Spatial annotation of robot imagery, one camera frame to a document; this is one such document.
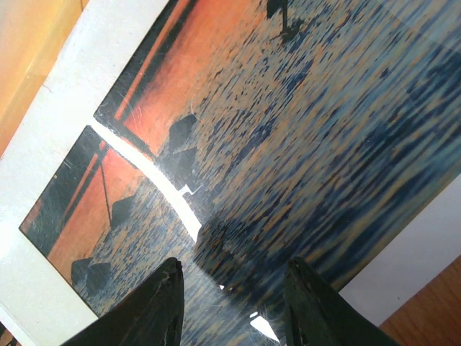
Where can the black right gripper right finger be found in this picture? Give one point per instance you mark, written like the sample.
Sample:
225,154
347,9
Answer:
315,314

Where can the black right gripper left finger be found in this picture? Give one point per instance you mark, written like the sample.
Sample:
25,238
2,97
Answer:
152,314

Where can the white mat board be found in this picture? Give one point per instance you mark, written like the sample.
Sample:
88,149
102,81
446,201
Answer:
37,305

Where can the sunset photo print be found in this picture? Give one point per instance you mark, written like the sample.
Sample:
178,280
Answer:
281,129

